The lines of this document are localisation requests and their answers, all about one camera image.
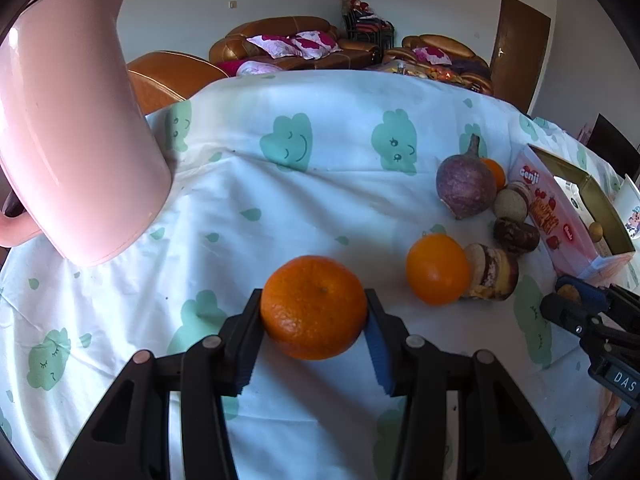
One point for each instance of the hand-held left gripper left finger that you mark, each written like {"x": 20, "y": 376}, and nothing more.
{"x": 247, "y": 375}

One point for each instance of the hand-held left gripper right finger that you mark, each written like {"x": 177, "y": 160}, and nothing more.
{"x": 380, "y": 362}

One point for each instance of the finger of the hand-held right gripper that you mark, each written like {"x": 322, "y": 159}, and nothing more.
{"x": 565, "y": 312}
{"x": 592, "y": 296}

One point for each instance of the small yellow-brown fruit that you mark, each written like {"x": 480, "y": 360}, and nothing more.
{"x": 568, "y": 291}

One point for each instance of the metal tin with pink print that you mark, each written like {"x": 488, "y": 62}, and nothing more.
{"x": 565, "y": 220}

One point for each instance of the large dark orange mandarin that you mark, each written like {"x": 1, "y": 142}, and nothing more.
{"x": 312, "y": 310}

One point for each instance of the smooth bright orange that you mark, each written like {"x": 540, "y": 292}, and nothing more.
{"x": 435, "y": 270}

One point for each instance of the round tan rough fruit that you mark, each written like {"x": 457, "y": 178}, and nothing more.
{"x": 510, "y": 206}

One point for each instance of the small orange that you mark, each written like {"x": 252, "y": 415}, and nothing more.
{"x": 497, "y": 175}

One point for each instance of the purple radish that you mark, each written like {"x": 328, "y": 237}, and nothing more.
{"x": 462, "y": 185}

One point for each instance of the person's right hand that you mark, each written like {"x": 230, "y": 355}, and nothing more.
{"x": 607, "y": 425}

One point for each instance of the small olive-brown round fruit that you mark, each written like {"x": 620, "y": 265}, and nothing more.
{"x": 595, "y": 230}

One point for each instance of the dark brown pastry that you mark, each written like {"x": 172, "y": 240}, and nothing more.
{"x": 515, "y": 235}

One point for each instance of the white cup with cartoon pig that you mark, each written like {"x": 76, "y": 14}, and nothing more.
{"x": 631, "y": 210}

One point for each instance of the black television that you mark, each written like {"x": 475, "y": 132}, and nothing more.
{"x": 612, "y": 142}

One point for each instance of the white cloud-print table cloth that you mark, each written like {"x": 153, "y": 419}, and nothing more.
{"x": 325, "y": 210}

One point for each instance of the brown wooden door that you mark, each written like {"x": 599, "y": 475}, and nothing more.
{"x": 520, "y": 50}

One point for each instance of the purple blanket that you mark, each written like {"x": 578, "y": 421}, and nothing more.
{"x": 470, "y": 67}

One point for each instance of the wooden coffee table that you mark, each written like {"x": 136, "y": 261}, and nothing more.
{"x": 425, "y": 72}

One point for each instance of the short brown leather sofa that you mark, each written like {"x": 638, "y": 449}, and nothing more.
{"x": 440, "y": 42}

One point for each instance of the pink plastic pitcher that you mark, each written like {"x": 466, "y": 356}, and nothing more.
{"x": 65, "y": 135}

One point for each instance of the brown leather armchair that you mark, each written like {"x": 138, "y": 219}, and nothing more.
{"x": 170, "y": 77}

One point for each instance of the pale pink floral pillow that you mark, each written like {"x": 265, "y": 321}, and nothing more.
{"x": 255, "y": 67}

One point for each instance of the red pillow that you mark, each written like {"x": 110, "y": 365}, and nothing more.
{"x": 227, "y": 66}

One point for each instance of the long brown leather sofa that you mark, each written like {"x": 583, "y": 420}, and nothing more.
{"x": 300, "y": 62}

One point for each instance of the stacked dark chairs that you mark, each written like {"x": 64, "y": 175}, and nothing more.
{"x": 367, "y": 27}

